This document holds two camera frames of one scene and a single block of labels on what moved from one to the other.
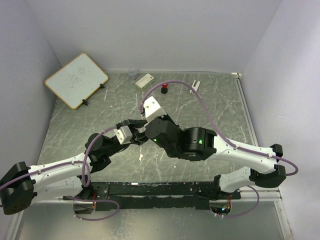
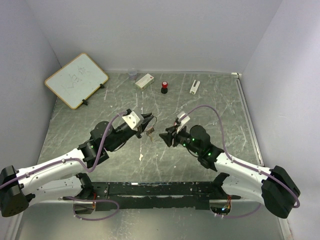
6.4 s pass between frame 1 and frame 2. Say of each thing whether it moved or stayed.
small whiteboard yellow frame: stayed
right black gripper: moved
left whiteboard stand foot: stayed
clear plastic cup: stayed
